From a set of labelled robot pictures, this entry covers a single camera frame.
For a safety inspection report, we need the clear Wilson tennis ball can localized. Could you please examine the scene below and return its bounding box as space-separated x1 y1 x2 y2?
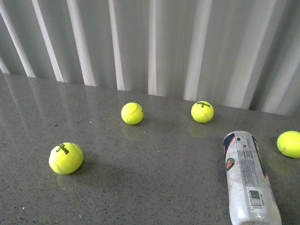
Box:
223 131 282 225

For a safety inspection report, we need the tennis ball plain seam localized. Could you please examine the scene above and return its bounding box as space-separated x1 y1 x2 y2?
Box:
121 102 144 125

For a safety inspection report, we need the tennis ball Wilson 3 logo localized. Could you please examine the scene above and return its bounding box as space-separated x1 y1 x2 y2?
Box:
191 101 214 123

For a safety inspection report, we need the tennis ball front left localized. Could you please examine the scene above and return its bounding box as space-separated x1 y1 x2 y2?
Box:
49 142 83 174

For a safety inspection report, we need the tennis ball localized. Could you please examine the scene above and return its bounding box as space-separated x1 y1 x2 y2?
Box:
49 142 83 174
277 131 300 158

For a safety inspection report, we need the tennis ball far right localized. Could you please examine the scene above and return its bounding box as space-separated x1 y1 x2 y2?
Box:
277 131 300 158

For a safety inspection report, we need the grey pleated curtain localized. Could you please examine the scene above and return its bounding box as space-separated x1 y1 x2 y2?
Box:
0 0 300 116

